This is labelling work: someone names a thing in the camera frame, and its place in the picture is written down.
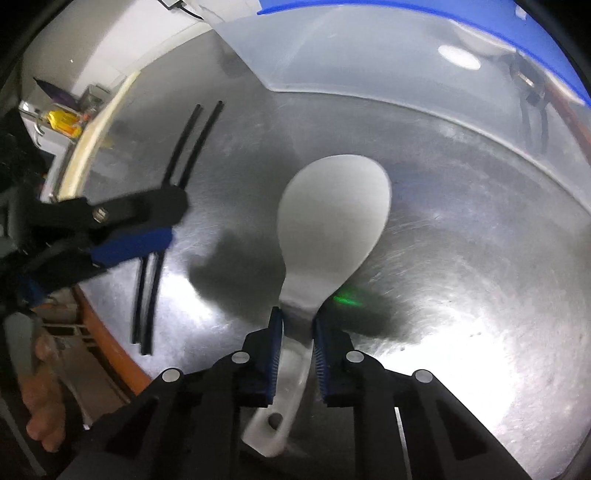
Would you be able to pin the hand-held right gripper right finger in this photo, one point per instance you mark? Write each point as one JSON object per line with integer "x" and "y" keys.
{"x": 318, "y": 364}

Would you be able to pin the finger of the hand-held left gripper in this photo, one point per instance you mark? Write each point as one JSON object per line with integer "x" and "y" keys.
{"x": 134, "y": 244}
{"x": 138, "y": 207}

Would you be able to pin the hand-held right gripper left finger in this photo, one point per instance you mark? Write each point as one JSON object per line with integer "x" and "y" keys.
{"x": 275, "y": 360}

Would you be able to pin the white rice paddle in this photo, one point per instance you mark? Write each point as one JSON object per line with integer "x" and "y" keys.
{"x": 332, "y": 217}

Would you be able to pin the clear plastic storage box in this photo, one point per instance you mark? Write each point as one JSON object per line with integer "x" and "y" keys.
{"x": 369, "y": 55}

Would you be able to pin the person's left hand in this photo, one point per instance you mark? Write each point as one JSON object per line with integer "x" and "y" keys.
{"x": 44, "y": 406}

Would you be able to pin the pale cutting board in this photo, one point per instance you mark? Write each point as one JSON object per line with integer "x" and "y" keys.
{"x": 92, "y": 138}

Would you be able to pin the metal tap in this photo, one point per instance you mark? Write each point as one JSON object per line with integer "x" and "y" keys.
{"x": 34, "y": 122}

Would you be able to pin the yellow plastic object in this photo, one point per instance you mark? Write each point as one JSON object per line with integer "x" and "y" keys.
{"x": 62, "y": 121}

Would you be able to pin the purple object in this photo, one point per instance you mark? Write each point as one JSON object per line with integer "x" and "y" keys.
{"x": 57, "y": 94}

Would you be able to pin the dark wall socket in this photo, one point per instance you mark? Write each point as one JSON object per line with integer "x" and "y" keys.
{"x": 171, "y": 3}

